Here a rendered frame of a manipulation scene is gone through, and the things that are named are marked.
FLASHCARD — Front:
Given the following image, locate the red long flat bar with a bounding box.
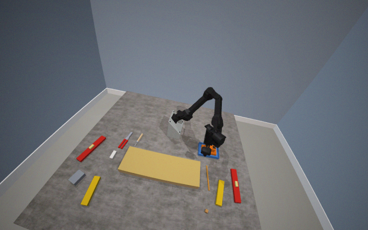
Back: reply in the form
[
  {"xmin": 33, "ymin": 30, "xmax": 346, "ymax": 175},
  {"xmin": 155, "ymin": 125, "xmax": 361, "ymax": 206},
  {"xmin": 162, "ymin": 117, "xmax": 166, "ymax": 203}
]
[
  {"xmin": 230, "ymin": 169, "xmax": 241, "ymax": 203},
  {"xmin": 76, "ymin": 135, "xmax": 106, "ymax": 162}
]

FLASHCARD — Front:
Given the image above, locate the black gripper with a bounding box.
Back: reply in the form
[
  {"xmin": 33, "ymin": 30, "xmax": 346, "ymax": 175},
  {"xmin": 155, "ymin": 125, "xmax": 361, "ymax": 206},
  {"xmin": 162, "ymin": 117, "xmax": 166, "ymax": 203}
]
[{"xmin": 201, "ymin": 136, "xmax": 212, "ymax": 156}]

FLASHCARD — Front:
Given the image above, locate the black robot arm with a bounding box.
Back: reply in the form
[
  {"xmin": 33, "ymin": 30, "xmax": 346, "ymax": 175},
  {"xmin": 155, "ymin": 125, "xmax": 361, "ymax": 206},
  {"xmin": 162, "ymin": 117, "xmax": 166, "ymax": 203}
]
[{"xmin": 171, "ymin": 87, "xmax": 226, "ymax": 148}]

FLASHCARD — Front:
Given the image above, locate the yellow flat bar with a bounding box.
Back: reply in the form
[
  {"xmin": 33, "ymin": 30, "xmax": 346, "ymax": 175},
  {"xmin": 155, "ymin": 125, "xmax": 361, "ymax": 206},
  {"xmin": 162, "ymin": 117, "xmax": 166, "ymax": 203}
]
[
  {"xmin": 215, "ymin": 180, "xmax": 224, "ymax": 207},
  {"xmin": 81, "ymin": 176, "xmax": 101, "ymax": 206}
]

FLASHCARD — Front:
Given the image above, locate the tan panel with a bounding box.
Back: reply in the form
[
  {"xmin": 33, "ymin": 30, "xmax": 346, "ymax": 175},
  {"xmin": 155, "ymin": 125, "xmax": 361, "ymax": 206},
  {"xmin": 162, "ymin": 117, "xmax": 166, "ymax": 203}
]
[{"xmin": 118, "ymin": 146, "xmax": 200, "ymax": 189}]

